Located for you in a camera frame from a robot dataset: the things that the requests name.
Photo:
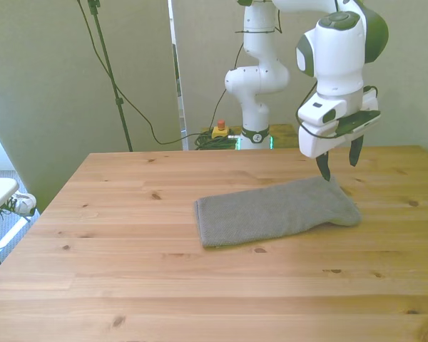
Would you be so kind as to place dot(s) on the white sneaker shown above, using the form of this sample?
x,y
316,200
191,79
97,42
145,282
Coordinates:
x,y
23,203

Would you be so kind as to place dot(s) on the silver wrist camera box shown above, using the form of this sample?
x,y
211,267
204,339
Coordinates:
x,y
358,122

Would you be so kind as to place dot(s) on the white vertical panel edge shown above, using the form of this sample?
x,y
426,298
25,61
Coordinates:
x,y
178,78

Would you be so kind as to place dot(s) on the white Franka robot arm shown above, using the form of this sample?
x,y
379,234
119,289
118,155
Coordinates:
x,y
339,57

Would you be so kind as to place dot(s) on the black tripod stand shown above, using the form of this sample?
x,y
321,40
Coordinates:
x,y
107,64

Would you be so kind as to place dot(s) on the grey towel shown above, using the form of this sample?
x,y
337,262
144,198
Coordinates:
x,y
271,213

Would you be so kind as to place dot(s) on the yellow emergency stop button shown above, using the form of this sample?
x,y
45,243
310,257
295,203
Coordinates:
x,y
219,131

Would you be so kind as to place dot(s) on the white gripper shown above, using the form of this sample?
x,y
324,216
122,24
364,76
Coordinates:
x,y
315,142

